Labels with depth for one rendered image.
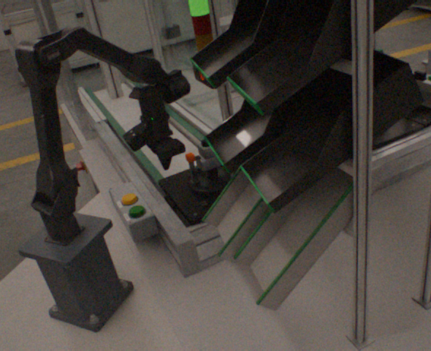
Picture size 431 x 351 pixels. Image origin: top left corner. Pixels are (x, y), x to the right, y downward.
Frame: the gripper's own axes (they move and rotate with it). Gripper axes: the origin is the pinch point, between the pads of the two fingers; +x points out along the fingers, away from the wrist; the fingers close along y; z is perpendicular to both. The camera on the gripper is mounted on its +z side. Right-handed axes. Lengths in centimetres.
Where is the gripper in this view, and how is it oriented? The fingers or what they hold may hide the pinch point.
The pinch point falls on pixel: (163, 157)
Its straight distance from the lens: 113.4
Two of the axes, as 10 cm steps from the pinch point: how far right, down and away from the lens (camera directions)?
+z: -8.9, 3.3, -3.2
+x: 1.4, 8.6, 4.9
